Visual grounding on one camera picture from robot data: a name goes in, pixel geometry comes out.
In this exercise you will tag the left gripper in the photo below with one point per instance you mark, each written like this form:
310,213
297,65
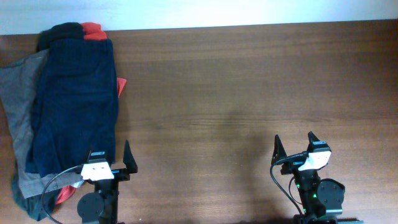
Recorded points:
122,173

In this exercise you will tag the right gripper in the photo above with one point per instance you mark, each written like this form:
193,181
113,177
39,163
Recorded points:
292,165

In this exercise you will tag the navy blue shorts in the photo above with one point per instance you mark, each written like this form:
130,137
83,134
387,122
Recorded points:
76,106

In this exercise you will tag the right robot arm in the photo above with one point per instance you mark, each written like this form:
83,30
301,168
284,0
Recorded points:
320,199

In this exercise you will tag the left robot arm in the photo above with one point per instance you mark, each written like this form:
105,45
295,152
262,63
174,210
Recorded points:
101,206

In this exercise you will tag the dark teal garment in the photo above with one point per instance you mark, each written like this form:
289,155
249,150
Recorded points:
33,205

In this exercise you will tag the grey shorts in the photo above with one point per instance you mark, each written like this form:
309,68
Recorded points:
18,91

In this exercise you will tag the red garment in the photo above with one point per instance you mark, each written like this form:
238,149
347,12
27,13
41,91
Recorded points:
92,31

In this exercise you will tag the black garment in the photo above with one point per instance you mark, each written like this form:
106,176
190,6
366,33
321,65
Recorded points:
69,30

